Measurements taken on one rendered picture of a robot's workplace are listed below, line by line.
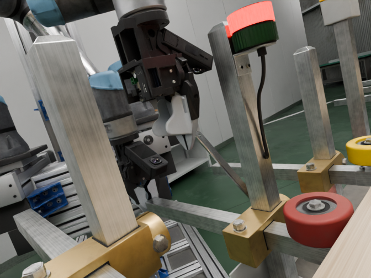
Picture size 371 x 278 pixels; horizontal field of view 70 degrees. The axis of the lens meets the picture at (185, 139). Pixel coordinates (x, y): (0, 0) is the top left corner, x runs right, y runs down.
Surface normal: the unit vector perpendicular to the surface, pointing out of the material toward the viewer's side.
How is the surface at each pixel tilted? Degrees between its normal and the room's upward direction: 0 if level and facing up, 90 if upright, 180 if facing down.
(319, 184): 90
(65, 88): 90
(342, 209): 0
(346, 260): 0
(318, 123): 90
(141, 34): 90
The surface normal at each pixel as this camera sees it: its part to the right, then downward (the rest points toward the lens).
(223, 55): -0.71, 0.32
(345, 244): -0.27, -0.95
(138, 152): 0.11, -0.86
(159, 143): 0.25, 0.10
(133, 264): 0.65, -0.05
